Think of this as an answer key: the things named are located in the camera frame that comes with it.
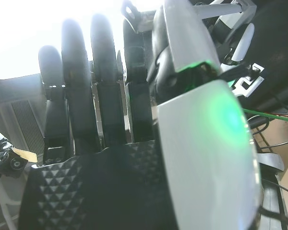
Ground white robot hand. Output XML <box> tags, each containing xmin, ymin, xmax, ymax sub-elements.
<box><xmin>18</xmin><ymin>0</ymin><xmax>264</xmax><ymax>230</ymax></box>

